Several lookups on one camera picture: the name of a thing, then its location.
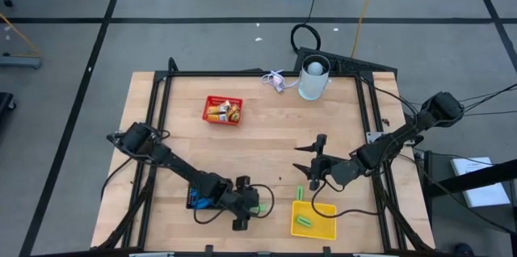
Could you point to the black aluminium table frame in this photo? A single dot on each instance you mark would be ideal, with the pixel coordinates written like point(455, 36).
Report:
point(222, 74)

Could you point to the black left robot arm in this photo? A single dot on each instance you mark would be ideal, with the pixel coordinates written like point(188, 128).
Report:
point(177, 164)

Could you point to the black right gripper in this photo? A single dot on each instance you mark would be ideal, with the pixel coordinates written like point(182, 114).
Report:
point(323, 166)

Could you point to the red plastic basket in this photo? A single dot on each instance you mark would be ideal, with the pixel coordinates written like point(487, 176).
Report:
point(210, 101)

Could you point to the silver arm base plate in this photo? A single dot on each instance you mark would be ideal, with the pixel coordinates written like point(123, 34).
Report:
point(373, 137)

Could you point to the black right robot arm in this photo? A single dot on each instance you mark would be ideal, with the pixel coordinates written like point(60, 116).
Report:
point(375, 154)

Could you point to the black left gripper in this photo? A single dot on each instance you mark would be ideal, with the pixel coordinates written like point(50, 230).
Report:
point(244, 202)

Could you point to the black beam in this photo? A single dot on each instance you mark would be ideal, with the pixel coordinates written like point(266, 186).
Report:
point(464, 180)

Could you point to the grey floor stand base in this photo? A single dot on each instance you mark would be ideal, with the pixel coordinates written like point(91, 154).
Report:
point(20, 62)

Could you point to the white booklet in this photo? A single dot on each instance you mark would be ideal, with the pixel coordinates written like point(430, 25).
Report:
point(486, 197)

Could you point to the green eraser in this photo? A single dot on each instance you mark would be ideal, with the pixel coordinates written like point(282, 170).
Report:
point(261, 208)
point(304, 221)
point(299, 193)

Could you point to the black ridged floor mat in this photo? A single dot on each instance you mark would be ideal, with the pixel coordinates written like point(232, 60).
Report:
point(363, 65)

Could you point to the yellow plastic basket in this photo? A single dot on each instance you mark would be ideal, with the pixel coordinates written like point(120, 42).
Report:
point(319, 224)

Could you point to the silver aluminium bracket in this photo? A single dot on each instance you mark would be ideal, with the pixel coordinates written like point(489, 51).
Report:
point(151, 255)
point(375, 255)

